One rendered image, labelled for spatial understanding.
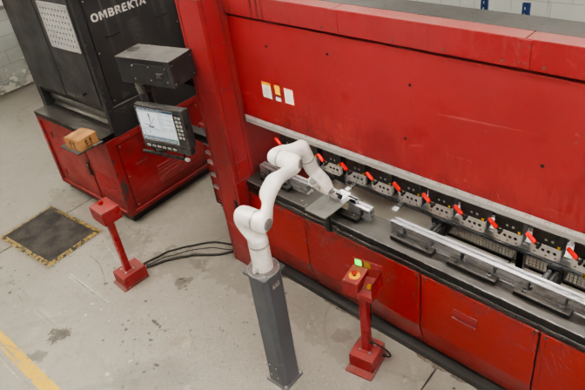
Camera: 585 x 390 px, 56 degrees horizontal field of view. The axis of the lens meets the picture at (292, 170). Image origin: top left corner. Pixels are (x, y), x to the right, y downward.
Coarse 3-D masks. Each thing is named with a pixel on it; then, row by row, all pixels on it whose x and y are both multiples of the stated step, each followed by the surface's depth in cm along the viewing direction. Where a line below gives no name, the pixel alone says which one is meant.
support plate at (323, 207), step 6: (324, 198) 374; (348, 198) 371; (312, 204) 371; (318, 204) 370; (324, 204) 370; (330, 204) 369; (336, 204) 368; (306, 210) 366; (312, 210) 366; (318, 210) 365; (324, 210) 364; (330, 210) 363; (336, 210) 363; (318, 216) 360; (324, 216) 358
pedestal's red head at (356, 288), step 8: (376, 264) 339; (360, 272) 342; (368, 272) 346; (344, 280) 338; (352, 280) 338; (360, 280) 338; (368, 280) 342; (376, 280) 334; (344, 288) 342; (352, 288) 338; (360, 288) 340; (376, 288) 337; (352, 296) 342; (360, 296) 338; (368, 296) 335; (376, 296) 339
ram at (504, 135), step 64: (256, 64) 370; (320, 64) 327; (384, 64) 294; (448, 64) 266; (320, 128) 354; (384, 128) 315; (448, 128) 284; (512, 128) 258; (576, 128) 237; (448, 192) 304; (512, 192) 275; (576, 192) 251
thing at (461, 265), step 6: (450, 258) 326; (450, 264) 324; (456, 264) 321; (462, 264) 321; (468, 264) 320; (462, 270) 319; (468, 270) 316; (474, 270) 315; (480, 270) 315; (474, 276) 314; (480, 276) 312; (486, 276) 310; (492, 276) 310; (492, 282) 307
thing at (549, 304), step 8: (520, 288) 300; (520, 296) 298; (528, 296) 295; (536, 296) 294; (536, 304) 292; (544, 304) 289; (552, 304) 288; (560, 304) 288; (552, 312) 287; (560, 312) 284; (568, 312) 283
